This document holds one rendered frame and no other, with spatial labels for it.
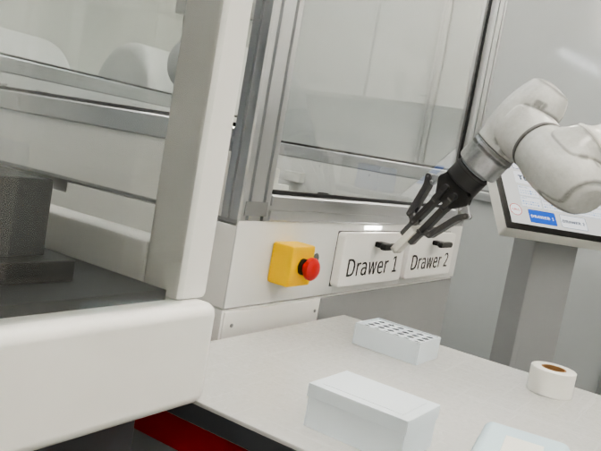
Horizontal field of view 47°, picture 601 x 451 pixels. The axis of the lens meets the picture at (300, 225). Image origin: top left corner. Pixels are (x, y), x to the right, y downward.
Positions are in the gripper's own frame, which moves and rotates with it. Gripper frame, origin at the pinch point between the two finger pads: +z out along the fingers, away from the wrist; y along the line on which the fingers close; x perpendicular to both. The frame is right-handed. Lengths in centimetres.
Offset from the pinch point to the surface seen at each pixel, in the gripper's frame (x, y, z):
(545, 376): 22.1, -38.4, -10.2
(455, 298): -169, 15, 58
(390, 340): 28.5, -19.0, 4.0
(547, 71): -168, 58, -39
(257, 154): 44.7, 13.9, -5.5
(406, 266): -17.1, 0.6, 10.1
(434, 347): 22.5, -23.8, 1.2
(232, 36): 83, 1, -28
